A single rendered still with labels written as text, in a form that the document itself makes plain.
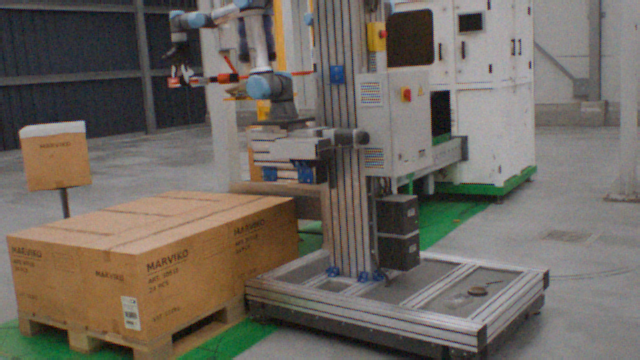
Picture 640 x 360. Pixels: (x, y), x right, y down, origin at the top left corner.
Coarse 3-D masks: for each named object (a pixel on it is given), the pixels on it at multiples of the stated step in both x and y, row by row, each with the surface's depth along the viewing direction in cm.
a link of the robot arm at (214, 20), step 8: (272, 0) 292; (224, 8) 308; (232, 8) 304; (264, 8) 294; (208, 16) 314; (216, 16) 311; (224, 16) 309; (232, 16) 307; (240, 16) 307; (208, 24) 314; (216, 24) 315
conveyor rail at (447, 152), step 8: (440, 144) 515; (448, 144) 525; (456, 144) 543; (432, 152) 497; (440, 152) 512; (448, 152) 527; (456, 152) 543; (432, 160) 498; (440, 160) 512; (448, 160) 528; (456, 160) 543; (432, 168) 498; (440, 168) 512; (400, 176) 448; (416, 176) 471; (400, 184) 448
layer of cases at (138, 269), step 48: (192, 192) 403; (48, 240) 300; (96, 240) 293; (144, 240) 287; (192, 240) 293; (240, 240) 322; (288, 240) 359; (48, 288) 305; (96, 288) 284; (144, 288) 269; (192, 288) 294; (240, 288) 324; (144, 336) 271
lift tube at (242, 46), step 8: (264, 16) 351; (240, 24) 353; (264, 24) 351; (272, 24) 358; (240, 32) 353; (240, 40) 356; (272, 40) 357; (240, 48) 355; (248, 48) 352; (272, 48) 357
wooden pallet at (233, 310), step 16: (224, 304) 313; (240, 304) 324; (32, 320) 322; (48, 320) 310; (64, 320) 303; (192, 320) 294; (224, 320) 317; (240, 320) 324; (32, 336) 322; (80, 336) 297; (96, 336) 290; (112, 336) 283; (160, 336) 277; (192, 336) 304; (208, 336) 304; (144, 352) 273; (160, 352) 277; (176, 352) 287
